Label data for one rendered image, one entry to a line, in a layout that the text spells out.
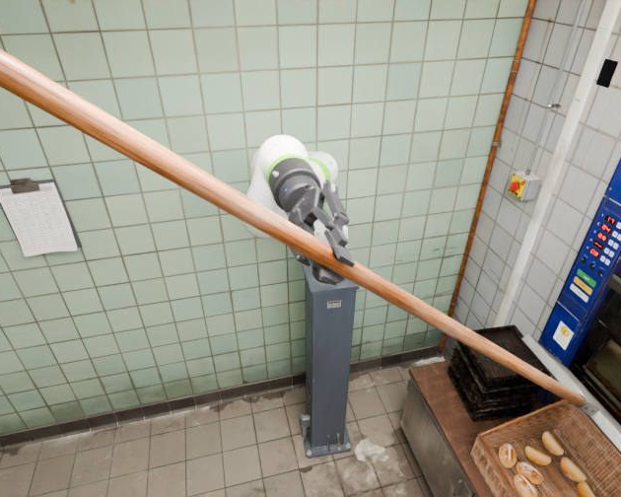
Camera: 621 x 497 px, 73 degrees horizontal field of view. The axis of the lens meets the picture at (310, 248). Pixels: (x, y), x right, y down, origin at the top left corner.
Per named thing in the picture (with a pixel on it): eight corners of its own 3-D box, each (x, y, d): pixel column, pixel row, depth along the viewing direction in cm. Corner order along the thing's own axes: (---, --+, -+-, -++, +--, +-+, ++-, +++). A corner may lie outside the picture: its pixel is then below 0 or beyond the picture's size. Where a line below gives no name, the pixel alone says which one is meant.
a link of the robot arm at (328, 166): (303, 182, 142) (305, 146, 137) (340, 187, 139) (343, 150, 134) (284, 197, 127) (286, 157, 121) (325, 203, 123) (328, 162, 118)
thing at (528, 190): (519, 188, 197) (526, 169, 191) (534, 199, 189) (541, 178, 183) (506, 190, 195) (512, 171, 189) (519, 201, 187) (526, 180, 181)
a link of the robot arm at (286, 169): (255, 183, 81) (284, 145, 78) (301, 211, 87) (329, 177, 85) (260, 198, 76) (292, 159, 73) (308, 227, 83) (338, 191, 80)
